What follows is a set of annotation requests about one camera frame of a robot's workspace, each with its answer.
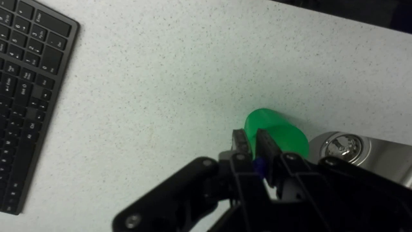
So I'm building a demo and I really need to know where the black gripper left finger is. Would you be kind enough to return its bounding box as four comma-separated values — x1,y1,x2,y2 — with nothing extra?
113,128,261,232

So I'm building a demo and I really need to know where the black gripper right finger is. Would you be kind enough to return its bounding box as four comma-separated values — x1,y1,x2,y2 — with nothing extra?
257,130,412,232

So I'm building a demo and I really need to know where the green plastic cup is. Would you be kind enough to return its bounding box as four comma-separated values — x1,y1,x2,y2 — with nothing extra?
245,108,310,157

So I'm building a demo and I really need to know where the black and silver keyboard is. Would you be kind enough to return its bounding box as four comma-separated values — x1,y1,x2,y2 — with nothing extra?
0,0,80,215

